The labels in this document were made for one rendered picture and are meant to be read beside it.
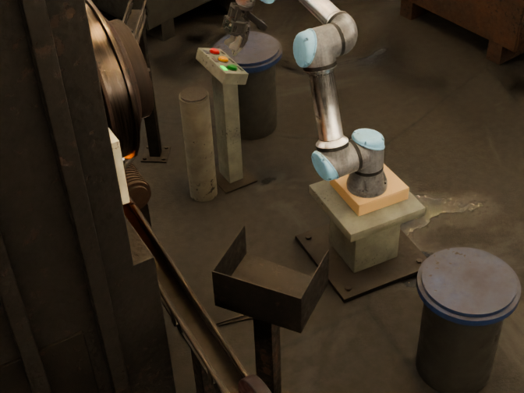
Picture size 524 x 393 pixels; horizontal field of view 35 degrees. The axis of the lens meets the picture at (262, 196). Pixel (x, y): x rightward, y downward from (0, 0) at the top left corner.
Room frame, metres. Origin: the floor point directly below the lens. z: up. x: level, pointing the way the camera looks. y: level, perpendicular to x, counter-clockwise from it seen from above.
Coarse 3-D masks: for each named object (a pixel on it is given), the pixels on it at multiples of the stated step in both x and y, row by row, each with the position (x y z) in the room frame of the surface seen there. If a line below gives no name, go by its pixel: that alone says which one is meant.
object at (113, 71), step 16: (96, 16) 1.90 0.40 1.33; (96, 32) 1.85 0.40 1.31; (96, 48) 1.81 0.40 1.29; (112, 48) 1.82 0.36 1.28; (112, 64) 1.79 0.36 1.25; (112, 80) 1.77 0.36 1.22; (128, 80) 1.77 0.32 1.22; (112, 96) 1.75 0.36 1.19; (128, 96) 1.77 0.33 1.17; (112, 112) 1.74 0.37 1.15; (128, 112) 1.76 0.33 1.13; (128, 128) 1.75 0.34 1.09; (128, 144) 1.77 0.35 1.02
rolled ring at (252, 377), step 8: (248, 376) 1.22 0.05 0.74; (256, 376) 1.20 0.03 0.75; (240, 384) 1.21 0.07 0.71; (248, 384) 1.18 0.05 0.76; (256, 384) 1.17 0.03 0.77; (264, 384) 1.17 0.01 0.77; (240, 392) 1.22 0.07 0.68; (248, 392) 1.20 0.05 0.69; (256, 392) 1.15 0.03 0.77; (264, 392) 1.15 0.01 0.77
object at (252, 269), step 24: (240, 240) 1.74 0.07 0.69; (216, 264) 1.61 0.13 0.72; (240, 264) 1.72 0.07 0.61; (264, 264) 1.72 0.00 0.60; (216, 288) 1.58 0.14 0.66; (240, 288) 1.55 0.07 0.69; (264, 288) 1.52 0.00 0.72; (288, 288) 1.63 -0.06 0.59; (312, 288) 1.54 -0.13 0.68; (240, 312) 1.55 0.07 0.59; (264, 312) 1.52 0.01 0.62; (288, 312) 1.49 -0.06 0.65; (312, 312) 1.54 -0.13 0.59; (264, 336) 1.60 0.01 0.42; (264, 360) 1.60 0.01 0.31
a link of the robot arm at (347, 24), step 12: (300, 0) 2.72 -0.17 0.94; (312, 0) 2.67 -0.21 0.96; (324, 0) 2.65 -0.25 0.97; (312, 12) 2.65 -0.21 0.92; (324, 12) 2.59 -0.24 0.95; (336, 12) 2.55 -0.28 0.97; (324, 24) 2.57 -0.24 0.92; (348, 24) 2.47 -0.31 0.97; (348, 36) 2.43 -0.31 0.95; (348, 48) 2.43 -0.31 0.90
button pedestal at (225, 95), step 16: (208, 48) 2.99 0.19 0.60; (208, 64) 2.88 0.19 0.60; (224, 64) 2.86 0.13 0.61; (224, 80) 2.76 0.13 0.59; (240, 80) 2.80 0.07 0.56; (224, 96) 2.84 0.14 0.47; (224, 112) 2.84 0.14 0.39; (224, 128) 2.85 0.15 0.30; (224, 144) 2.86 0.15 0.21; (240, 144) 2.87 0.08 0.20; (224, 160) 2.87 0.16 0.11; (240, 160) 2.87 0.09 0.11; (224, 176) 2.88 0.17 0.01; (240, 176) 2.86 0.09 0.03; (224, 192) 2.79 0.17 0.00
